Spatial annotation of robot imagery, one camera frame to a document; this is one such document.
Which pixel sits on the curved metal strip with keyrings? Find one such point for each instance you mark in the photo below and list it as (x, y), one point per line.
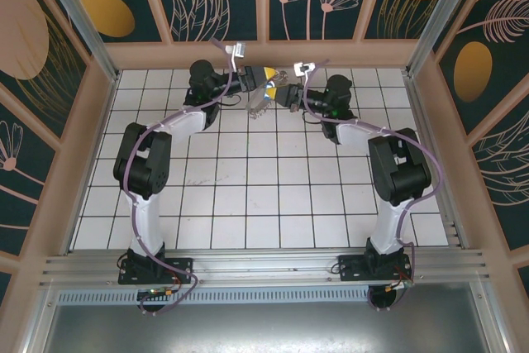
(258, 103)

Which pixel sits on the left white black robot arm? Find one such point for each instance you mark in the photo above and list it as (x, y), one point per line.
(186, 121)

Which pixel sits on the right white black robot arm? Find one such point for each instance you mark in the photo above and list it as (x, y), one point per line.
(388, 225)

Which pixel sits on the brushed metal sheet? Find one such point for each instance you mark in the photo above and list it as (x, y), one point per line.
(264, 328)

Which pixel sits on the aluminium side rail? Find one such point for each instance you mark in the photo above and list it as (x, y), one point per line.
(425, 121)

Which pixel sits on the aluminium corner post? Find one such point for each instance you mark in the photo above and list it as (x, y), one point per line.
(75, 10)
(447, 10)

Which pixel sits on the aluminium mounting rail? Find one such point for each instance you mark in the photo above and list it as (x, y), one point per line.
(264, 270)

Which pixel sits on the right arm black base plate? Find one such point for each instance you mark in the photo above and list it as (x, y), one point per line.
(351, 270)

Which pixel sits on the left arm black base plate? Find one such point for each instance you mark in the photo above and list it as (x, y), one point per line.
(182, 270)

